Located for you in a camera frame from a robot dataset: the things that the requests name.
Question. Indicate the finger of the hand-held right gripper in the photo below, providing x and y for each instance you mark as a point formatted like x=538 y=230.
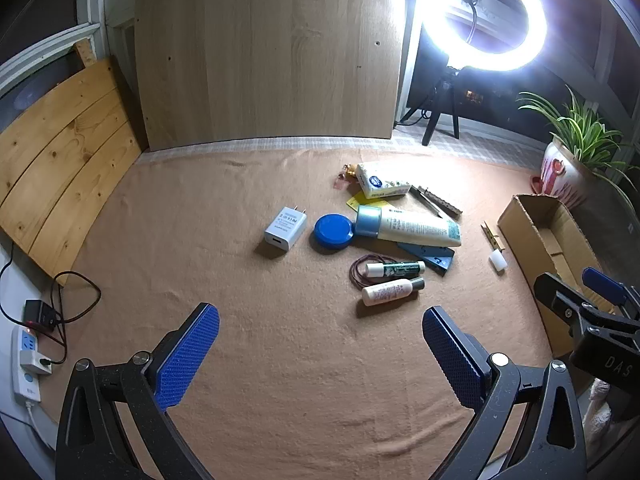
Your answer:
x=560 y=295
x=602 y=282

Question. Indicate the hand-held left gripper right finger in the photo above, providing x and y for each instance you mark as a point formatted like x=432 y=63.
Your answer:
x=452 y=355

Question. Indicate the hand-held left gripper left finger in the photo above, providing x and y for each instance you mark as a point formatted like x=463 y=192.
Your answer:
x=187 y=355

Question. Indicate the translucent white cap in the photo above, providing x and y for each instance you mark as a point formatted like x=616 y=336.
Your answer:
x=497 y=260

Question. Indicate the cardboard box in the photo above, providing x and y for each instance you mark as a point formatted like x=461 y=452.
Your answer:
x=520 y=225

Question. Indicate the wooden clothespin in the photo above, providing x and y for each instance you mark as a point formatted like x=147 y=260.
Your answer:
x=492 y=237

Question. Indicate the small white bottle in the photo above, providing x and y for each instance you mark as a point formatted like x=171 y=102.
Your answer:
x=387 y=292

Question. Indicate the green lip balm stick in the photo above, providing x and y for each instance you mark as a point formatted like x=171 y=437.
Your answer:
x=400 y=269

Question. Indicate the white lotion tube blue cap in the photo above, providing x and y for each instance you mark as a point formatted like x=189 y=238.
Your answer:
x=415 y=227

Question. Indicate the silver patterned tube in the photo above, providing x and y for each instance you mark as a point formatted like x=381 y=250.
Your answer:
x=442 y=201

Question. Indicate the black clear pen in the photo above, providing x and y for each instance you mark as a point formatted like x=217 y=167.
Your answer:
x=430 y=206

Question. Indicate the blue round lid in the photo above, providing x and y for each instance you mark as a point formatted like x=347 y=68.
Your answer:
x=331 y=232

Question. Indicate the patterned tissue pack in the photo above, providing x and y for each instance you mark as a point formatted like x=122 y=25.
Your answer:
x=382 y=180

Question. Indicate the red pot saucer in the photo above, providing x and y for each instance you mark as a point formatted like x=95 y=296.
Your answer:
x=536 y=185

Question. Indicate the white and red flowerpot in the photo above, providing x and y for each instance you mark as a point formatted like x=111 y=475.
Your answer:
x=557 y=170

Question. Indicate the white plug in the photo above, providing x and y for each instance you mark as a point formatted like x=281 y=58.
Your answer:
x=35 y=361

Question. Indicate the black power adapter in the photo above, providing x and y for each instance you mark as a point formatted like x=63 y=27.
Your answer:
x=40 y=315

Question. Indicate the green spider plant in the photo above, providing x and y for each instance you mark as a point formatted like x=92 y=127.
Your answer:
x=580 y=130

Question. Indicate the white power strip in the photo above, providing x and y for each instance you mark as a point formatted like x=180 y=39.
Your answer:
x=22 y=385

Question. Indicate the pine slat panel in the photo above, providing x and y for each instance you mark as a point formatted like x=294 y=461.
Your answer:
x=65 y=160

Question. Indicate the large light wood board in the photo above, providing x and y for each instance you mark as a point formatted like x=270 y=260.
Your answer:
x=270 y=60

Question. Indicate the small wooden strip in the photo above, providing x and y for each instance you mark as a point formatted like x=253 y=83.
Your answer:
x=85 y=54

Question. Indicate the white wall charger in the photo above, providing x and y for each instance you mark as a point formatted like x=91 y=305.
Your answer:
x=282 y=230

